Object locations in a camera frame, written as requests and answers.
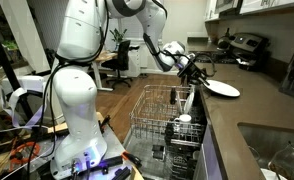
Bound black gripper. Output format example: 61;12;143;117
177;59;210;87

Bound large white plate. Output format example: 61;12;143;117
202;79;241;98

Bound open dishwasher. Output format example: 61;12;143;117
122;74;221;180

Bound black stove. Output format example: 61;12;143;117
181;49;238;88

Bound black cup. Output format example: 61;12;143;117
169;87;177;106

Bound white mug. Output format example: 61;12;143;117
174;113;193;125

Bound dark kettle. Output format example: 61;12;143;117
216;27;235;51

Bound microwave oven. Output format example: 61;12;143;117
215;0;243;14

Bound black office chair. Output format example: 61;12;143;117
101;39;135;89

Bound steel kitchen sink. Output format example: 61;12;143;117
237;121;294;180

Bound green potted plant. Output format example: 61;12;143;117
1;39;20;63
109;27;128;46

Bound wooden desk with white legs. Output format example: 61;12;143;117
91;51;119;93

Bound metal robot mounting table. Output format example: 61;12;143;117
36;113;145;180

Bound white dish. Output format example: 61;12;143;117
260;168;281;180

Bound glass pitcher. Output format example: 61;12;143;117
268;141;294;180

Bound white plastic box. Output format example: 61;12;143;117
0;74;45;98

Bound black metal pole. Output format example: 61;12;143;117
0;19;35;121

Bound wire dishwasher rack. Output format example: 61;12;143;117
129;84;206;145

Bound white wall cabinets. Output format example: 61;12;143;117
204;0;294;23

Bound black tool with orange handle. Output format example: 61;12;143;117
121;151;143;168

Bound orange cable coil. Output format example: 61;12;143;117
7;141;41;166

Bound white strap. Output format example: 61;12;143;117
0;84;49;130

